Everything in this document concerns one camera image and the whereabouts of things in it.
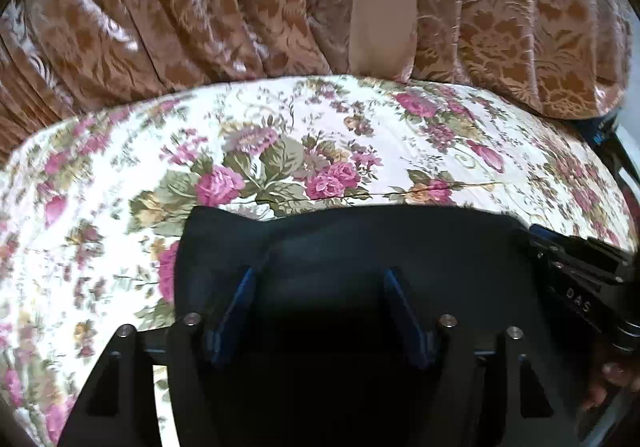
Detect floral bedspread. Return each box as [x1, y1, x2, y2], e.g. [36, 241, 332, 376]
[0, 73, 640, 447]

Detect person's right hand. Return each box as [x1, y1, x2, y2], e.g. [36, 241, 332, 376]
[582, 342, 640, 412]

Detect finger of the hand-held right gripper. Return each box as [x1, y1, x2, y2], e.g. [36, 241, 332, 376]
[527, 224, 568, 254]

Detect dark blue object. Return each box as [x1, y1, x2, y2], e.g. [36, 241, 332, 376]
[570, 111, 640, 190]

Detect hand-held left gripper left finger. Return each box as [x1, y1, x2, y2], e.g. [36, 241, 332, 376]
[57, 266, 259, 447]

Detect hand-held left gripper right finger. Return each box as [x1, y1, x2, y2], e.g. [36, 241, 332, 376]
[382, 268, 587, 447]

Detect brown floral curtain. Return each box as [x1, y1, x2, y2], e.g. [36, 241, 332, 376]
[0, 0, 363, 162]
[407, 0, 637, 120]

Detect black pants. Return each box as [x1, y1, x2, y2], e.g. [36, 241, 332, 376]
[172, 205, 598, 447]

